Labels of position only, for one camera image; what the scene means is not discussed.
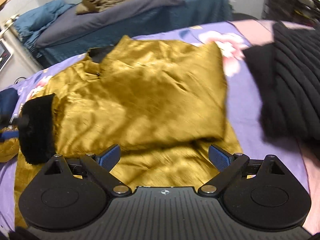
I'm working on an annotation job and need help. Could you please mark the grey blanket on bed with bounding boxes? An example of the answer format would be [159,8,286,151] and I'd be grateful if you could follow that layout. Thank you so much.
[35,0,184,48]

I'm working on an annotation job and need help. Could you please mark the dark navy garment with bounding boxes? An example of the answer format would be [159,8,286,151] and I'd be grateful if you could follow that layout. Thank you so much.
[0,88,18,129]

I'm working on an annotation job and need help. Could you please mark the golden satin jacket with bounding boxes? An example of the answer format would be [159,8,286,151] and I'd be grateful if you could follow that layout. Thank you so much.
[1,36,241,226]

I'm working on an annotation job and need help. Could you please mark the pink blanket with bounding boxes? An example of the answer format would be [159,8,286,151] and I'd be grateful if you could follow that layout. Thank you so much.
[232,20,319,233]

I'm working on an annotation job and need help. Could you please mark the silver appliance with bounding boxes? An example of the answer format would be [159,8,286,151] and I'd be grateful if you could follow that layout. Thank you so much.
[0,15,19,70]

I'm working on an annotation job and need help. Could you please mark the black quilted coat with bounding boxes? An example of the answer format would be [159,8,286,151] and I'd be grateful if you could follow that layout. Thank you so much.
[243,22,319,157]

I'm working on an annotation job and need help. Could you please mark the purple floral bed sheet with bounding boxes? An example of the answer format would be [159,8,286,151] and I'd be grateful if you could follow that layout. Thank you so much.
[1,21,309,231]

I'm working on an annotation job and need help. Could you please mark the black wire rack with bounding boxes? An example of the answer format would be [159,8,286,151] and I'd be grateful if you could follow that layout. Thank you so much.
[261,0,319,27]

